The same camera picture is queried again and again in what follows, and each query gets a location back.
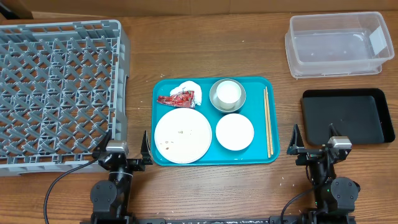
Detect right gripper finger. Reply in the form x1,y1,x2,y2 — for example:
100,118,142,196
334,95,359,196
287,124,305,155
328,123,341,138

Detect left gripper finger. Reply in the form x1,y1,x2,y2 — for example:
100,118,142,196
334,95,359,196
141,131,153,165
92,131,112,157

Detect small white bowl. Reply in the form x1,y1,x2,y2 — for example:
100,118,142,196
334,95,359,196
216,113,254,151

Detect red sauce packet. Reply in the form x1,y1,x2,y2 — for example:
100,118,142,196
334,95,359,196
157,90,195,108

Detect white napkin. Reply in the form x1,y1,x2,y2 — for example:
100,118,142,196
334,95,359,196
170,80,202,106

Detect white cup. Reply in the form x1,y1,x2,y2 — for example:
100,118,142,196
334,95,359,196
216,80,241,110

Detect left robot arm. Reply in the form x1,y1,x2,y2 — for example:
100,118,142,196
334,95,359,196
90,132,153,223

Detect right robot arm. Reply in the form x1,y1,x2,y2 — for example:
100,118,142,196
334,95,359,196
280,124,361,223

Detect clear plastic waste bin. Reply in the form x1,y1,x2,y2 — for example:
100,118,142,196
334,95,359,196
285,12,395,78

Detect black plastic tray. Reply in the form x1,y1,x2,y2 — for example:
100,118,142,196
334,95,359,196
301,88,396,145

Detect large white plate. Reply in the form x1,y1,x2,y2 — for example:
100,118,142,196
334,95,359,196
154,108,213,164

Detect right wooden chopstick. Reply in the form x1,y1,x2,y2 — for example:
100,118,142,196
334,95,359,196
264,86,274,157

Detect grey plastic dish rack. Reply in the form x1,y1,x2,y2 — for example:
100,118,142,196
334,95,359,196
1,20,130,177

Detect teal serving tray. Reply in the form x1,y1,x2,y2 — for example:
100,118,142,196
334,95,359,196
151,77,280,166

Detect grey metal bowl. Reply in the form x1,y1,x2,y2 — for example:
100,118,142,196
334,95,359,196
210,78,246,113

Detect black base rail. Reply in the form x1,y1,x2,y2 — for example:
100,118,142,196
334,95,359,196
80,215,357,224

